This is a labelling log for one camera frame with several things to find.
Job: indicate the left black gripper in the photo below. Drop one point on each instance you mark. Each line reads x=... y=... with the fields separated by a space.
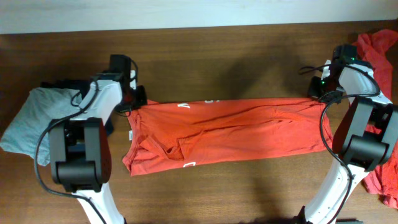
x=142 y=100

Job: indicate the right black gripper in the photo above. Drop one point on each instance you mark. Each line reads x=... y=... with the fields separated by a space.
x=314 y=92

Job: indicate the orange FRAM t-shirt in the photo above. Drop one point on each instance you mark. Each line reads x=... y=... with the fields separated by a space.
x=176 y=135

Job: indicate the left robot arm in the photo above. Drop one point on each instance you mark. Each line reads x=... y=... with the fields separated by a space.
x=80 y=157

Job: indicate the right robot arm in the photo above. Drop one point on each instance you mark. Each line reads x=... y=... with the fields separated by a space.
x=365 y=138

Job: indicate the navy folded garment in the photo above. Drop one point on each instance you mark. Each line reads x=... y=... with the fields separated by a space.
x=66 y=84

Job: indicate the red crumpled shirt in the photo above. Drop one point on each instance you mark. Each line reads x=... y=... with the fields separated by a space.
x=372 y=48

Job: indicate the grey folded shirt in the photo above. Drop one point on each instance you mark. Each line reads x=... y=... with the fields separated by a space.
x=23 y=133

